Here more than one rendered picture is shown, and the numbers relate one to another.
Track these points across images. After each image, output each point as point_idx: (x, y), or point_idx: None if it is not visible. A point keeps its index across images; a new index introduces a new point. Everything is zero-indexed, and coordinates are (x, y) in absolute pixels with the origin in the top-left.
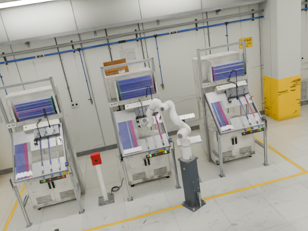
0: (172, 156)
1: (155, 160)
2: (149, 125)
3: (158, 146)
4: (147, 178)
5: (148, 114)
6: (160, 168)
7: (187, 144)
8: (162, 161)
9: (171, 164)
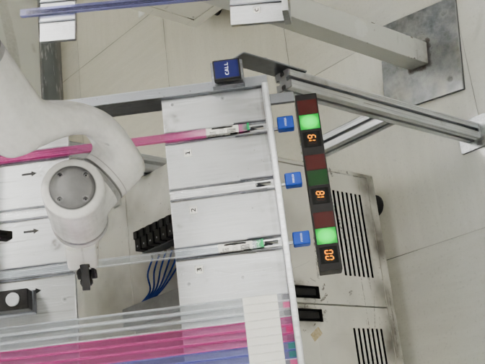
0: (325, 95)
1: (297, 248)
2: (125, 151)
3: (260, 167)
4: (387, 325)
5: (32, 118)
6: (340, 227)
7: None
8: (302, 201)
9: (337, 150)
